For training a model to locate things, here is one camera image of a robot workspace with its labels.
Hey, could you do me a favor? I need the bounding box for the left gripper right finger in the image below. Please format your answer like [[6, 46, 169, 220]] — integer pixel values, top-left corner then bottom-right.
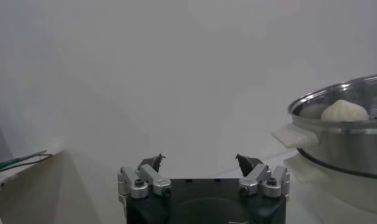
[[235, 153, 291, 198]]

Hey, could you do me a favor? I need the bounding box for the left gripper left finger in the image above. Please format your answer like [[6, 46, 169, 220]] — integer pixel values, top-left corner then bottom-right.
[[117, 153, 172, 200]]

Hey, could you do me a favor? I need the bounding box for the white steamed baozi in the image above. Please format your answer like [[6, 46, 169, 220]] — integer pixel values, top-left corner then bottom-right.
[[320, 99, 370, 122]]

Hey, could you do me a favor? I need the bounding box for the stainless steel steamer basket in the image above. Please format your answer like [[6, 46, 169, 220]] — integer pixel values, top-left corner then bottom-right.
[[272, 72, 377, 180]]

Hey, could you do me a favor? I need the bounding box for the white side table with tool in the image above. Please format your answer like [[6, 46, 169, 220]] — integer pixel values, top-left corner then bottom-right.
[[0, 149, 74, 224]]

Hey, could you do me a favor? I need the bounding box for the thin black cable loop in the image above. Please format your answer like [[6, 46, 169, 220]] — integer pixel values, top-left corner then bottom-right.
[[0, 153, 54, 176]]

